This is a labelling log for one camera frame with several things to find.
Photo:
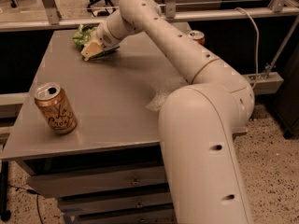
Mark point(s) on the top grey drawer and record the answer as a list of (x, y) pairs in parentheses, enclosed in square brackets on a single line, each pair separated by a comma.
[(97, 180)]

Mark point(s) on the middle grey drawer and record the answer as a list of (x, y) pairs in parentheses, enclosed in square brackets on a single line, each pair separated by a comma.
[(117, 202)]

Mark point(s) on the bottom grey drawer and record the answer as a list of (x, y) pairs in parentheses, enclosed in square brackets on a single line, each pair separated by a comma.
[(147, 215)]

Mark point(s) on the metal railing frame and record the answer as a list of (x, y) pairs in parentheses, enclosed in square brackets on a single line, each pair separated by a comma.
[(20, 15)]

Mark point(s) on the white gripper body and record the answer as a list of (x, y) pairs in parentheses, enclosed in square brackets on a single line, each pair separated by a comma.
[(104, 36)]

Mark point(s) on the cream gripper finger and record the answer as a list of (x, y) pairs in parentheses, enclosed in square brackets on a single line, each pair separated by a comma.
[(92, 48)]

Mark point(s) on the green jalapeno chip bag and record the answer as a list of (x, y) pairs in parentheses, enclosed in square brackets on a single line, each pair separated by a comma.
[(84, 34)]

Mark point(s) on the gold La Croix can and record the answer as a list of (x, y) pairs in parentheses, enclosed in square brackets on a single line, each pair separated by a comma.
[(55, 107)]

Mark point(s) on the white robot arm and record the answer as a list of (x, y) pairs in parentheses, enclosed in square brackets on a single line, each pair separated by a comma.
[(196, 122)]

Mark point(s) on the grey drawer cabinet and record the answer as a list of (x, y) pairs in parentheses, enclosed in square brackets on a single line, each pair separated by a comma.
[(117, 100)]

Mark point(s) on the red coke can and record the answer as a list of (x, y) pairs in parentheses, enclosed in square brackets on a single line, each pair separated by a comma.
[(197, 36)]

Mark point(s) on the grey drawer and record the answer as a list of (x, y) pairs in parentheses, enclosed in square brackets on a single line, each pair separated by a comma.
[(147, 215), (117, 202), (97, 180)]

